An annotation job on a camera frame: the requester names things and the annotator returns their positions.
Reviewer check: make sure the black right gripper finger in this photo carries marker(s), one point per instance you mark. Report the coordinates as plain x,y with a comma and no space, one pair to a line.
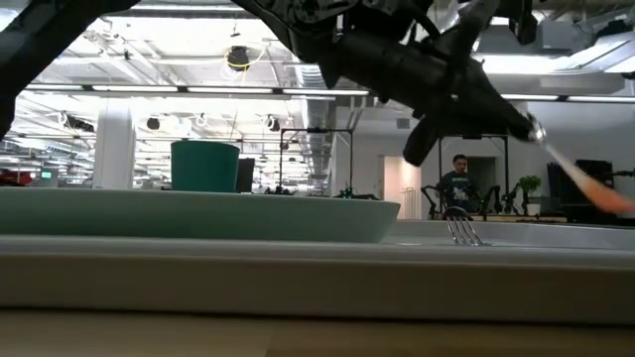
501,119
421,144

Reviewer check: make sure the teal green cup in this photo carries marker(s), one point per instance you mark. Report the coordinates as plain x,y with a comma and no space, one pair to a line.
206,166

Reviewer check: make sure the light green plate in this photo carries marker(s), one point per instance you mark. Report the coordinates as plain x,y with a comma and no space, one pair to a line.
198,218

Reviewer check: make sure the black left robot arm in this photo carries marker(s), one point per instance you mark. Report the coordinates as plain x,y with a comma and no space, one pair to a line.
39,39

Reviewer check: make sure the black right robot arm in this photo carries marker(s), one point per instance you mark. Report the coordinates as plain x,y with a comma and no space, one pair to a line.
307,25

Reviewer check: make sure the grey plastic tray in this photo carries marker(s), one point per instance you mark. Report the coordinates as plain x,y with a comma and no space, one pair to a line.
297,287

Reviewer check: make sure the person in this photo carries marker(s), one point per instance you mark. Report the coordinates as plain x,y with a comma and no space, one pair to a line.
459,191

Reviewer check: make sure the green potted plant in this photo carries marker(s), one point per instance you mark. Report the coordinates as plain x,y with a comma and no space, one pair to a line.
530,186

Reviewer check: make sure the black screen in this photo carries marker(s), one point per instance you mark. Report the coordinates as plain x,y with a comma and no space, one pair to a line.
565,188

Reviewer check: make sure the small black box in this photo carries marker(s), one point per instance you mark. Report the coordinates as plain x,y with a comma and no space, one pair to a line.
245,176

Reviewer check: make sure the white pillar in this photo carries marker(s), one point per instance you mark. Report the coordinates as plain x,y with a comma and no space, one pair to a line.
115,149

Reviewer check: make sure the black station frame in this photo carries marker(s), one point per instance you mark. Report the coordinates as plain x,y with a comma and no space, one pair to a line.
317,130
506,168

